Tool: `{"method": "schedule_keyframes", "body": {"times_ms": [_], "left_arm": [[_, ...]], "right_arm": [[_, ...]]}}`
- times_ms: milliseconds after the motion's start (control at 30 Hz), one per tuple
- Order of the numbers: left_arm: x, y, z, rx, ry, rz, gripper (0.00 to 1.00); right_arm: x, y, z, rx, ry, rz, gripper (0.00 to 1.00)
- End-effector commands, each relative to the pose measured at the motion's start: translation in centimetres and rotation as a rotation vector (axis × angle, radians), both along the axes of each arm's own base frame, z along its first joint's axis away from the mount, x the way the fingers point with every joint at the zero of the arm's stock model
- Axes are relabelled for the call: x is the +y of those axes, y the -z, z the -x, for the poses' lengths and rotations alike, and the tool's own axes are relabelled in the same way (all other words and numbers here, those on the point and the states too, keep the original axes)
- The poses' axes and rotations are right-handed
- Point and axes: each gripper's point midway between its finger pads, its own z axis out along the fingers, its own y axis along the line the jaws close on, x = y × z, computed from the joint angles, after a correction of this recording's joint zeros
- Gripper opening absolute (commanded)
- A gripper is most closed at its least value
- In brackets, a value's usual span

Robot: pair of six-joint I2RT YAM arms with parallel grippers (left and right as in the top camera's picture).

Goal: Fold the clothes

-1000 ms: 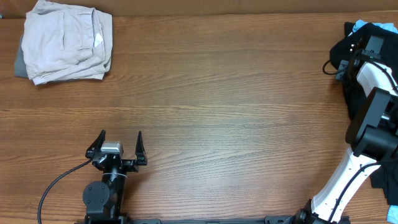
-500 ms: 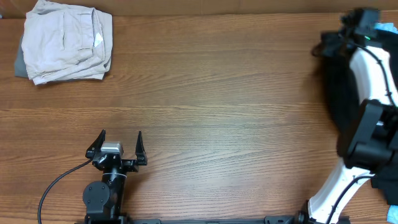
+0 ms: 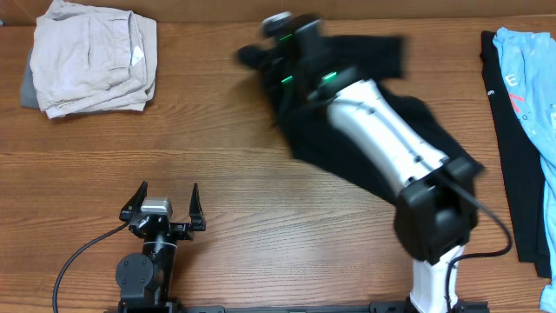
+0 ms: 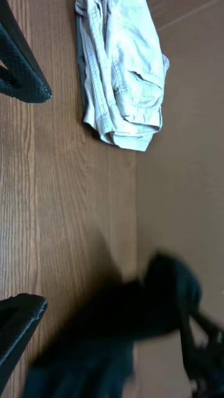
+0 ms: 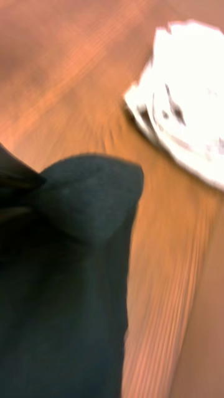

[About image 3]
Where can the light blue printed t-shirt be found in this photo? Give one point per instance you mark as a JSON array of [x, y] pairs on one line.
[[527, 63]]

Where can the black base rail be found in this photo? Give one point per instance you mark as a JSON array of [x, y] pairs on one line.
[[295, 309]]

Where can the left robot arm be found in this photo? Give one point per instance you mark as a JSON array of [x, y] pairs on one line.
[[145, 278]]

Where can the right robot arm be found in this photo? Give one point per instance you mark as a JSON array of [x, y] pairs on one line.
[[328, 101]]

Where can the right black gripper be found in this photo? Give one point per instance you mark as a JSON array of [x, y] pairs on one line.
[[250, 56]]

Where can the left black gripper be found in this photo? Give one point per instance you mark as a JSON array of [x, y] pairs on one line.
[[184, 232]]

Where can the folded beige pants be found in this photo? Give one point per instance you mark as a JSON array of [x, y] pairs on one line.
[[88, 59]]

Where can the black printed t-shirt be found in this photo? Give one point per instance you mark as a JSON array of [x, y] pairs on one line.
[[520, 165]]

